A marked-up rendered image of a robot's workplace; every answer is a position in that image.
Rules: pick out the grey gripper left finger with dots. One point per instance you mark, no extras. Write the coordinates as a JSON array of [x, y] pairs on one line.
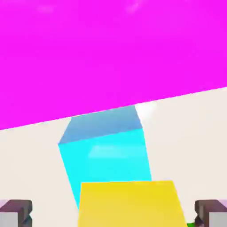
[[12, 212]]

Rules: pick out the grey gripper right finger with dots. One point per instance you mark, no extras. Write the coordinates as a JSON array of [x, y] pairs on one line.
[[212, 212]]

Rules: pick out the small green cube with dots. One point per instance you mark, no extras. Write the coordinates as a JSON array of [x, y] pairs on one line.
[[190, 225]]

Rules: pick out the small yellow cube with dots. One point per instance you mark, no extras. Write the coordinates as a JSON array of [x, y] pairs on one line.
[[127, 204]]

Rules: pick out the small cyan cube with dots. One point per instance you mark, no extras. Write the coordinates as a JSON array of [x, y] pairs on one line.
[[106, 159]]

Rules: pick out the large magenta box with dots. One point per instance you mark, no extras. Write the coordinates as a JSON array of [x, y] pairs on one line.
[[106, 53]]

